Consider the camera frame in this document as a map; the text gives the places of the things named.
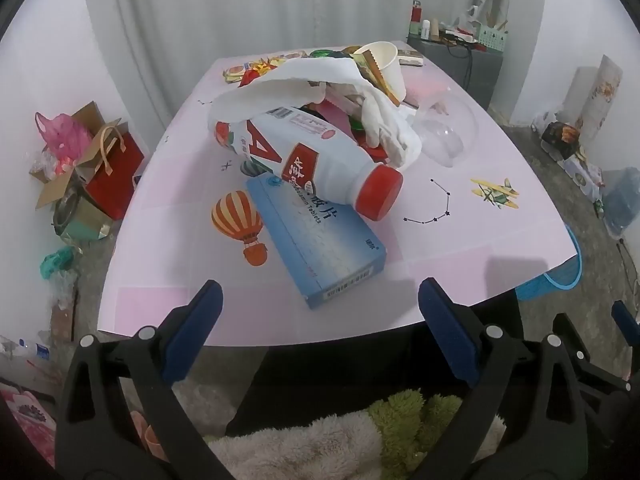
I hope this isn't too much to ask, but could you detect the pink floral cloth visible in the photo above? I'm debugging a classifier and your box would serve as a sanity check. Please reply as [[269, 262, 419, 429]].
[[0, 387, 57, 467]]

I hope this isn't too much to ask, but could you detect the blue medicine box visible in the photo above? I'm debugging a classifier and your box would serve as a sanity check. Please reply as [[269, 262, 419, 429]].
[[246, 174, 387, 310]]

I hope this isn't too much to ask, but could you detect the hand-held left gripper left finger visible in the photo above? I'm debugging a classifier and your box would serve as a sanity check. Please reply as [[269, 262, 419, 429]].
[[55, 280, 224, 480]]

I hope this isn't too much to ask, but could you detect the green plush cloth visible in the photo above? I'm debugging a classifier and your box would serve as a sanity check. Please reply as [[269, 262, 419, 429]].
[[369, 390, 463, 467]]

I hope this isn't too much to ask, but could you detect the green gift box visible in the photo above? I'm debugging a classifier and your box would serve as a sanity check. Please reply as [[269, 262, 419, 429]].
[[52, 190, 114, 244]]

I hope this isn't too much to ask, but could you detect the pink plastic bag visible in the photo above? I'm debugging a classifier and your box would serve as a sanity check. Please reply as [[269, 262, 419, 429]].
[[35, 112, 94, 162]]

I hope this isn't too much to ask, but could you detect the brown serrated snack wrapper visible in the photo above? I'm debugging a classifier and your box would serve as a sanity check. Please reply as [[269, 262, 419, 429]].
[[352, 47, 402, 107]]

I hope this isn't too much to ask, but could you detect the blue water jug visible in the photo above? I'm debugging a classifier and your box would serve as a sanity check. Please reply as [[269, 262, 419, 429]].
[[602, 167, 640, 238]]

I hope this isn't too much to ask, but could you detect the white bottle with red cap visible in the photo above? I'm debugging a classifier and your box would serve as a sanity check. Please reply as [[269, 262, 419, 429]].
[[215, 107, 405, 222]]

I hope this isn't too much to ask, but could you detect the dark snack bag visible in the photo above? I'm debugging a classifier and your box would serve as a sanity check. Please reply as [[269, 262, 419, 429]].
[[542, 122, 581, 159]]

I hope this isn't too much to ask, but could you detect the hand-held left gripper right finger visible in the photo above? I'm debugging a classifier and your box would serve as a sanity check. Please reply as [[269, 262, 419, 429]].
[[400, 277, 586, 480]]

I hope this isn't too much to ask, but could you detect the black cable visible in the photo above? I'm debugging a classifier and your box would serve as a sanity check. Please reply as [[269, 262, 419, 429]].
[[447, 42, 475, 92]]

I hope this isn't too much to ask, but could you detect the grey cabinet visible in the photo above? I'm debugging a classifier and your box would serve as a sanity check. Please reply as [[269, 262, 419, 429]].
[[407, 35, 503, 107]]

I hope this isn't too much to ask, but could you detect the white curtain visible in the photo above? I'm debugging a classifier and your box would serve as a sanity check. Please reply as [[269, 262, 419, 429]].
[[80, 0, 513, 126]]

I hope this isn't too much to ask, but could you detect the floral paper roll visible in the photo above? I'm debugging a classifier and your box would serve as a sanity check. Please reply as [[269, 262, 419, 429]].
[[575, 55, 623, 131]]

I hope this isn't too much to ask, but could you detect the white paper cup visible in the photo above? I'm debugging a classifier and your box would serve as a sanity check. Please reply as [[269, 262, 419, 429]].
[[352, 41, 408, 106]]

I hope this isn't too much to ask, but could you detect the cream plush blanket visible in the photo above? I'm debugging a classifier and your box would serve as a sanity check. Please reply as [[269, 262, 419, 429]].
[[205, 410, 386, 480]]

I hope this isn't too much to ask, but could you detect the green pencil box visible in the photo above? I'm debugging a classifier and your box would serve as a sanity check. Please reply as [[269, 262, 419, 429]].
[[475, 22, 508, 54]]

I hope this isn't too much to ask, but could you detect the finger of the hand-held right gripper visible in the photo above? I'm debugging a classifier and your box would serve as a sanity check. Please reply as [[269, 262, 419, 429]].
[[611, 300, 640, 336], [552, 312, 632, 413]]

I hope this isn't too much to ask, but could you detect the red gift bag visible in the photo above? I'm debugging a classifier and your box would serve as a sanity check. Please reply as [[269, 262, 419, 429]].
[[84, 125, 146, 221]]

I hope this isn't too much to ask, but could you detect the clear plastic dome lid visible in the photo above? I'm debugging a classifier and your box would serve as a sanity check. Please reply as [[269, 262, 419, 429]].
[[412, 91, 479, 168]]

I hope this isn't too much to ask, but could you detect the cardboard box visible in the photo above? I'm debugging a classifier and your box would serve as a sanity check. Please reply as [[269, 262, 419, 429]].
[[30, 101, 124, 211]]

